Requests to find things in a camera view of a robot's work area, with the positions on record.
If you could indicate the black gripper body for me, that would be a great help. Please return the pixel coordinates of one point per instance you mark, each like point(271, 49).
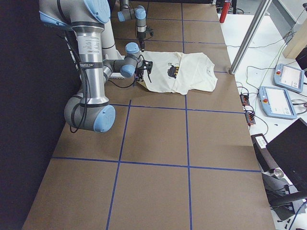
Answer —
point(140, 74)
point(141, 37)

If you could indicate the red cylinder bottle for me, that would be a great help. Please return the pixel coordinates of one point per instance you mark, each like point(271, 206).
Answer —
point(225, 9)

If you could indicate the orange terminal block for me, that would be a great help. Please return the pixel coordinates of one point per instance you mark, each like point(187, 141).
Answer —
point(250, 117)
point(244, 99)

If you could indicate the blue teach pendant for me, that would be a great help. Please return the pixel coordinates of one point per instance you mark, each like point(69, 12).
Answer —
point(276, 102)
point(289, 77)

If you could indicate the near orange terminal block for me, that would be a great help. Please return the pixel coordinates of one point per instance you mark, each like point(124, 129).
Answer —
point(250, 117)

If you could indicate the far blue teach pendant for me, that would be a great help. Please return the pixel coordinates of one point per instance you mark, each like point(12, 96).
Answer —
point(289, 77)

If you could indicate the black box white label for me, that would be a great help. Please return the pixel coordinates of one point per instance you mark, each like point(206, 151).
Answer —
point(264, 158)

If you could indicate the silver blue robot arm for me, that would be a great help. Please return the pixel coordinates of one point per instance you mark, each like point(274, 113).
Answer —
point(139, 15)
point(89, 109)

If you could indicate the cream long sleeve cat shirt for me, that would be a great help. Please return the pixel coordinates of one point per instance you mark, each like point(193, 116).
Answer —
point(177, 72)

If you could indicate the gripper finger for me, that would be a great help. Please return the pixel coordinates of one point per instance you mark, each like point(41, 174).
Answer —
point(142, 47)

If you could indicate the black monitor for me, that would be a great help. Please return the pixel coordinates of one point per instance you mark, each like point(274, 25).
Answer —
point(289, 150)

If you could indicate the aluminium frame post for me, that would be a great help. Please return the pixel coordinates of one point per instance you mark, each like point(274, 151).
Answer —
point(260, 12)

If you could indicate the silver metal cup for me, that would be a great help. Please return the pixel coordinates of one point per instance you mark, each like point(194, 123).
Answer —
point(277, 173)

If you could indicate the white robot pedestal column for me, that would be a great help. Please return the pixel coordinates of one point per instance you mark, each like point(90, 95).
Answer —
point(108, 60)

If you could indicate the far orange terminal block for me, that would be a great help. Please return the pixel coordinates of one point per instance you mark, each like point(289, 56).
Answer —
point(244, 99)

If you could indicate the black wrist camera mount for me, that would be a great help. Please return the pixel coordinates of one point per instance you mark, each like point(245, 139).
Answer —
point(147, 65)

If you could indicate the near blue teach pendant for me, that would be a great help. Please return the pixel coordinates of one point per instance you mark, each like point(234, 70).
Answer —
point(276, 102)

